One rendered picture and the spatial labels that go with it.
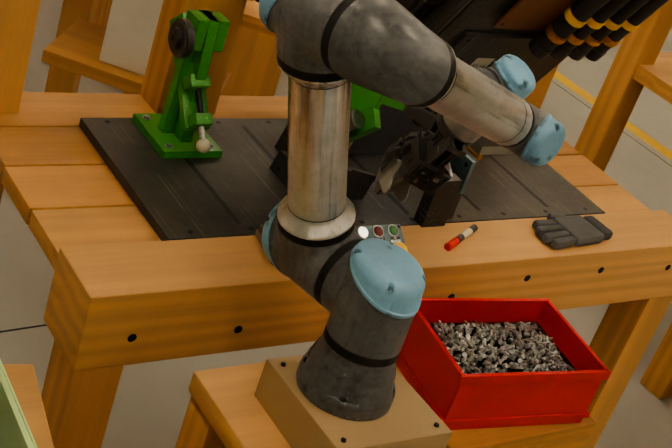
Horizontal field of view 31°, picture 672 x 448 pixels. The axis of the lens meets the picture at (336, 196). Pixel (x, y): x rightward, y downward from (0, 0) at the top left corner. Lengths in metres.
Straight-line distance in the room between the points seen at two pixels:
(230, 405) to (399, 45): 0.66
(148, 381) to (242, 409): 1.39
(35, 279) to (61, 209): 1.37
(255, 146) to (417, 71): 1.04
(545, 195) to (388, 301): 1.09
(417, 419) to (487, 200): 0.86
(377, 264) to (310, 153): 0.19
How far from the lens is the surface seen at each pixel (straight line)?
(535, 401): 2.12
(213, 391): 1.87
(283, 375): 1.82
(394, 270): 1.71
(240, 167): 2.38
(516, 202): 2.64
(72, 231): 2.09
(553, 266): 2.51
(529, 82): 1.93
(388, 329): 1.72
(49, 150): 2.31
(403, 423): 1.82
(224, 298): 2.03
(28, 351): 3.23
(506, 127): 1.70
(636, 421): 3.86
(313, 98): 1.59
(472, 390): 2.01
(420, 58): 1.47
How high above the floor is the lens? 1.99
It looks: 27 degrees down
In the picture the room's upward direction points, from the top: 19 degrees clockwise
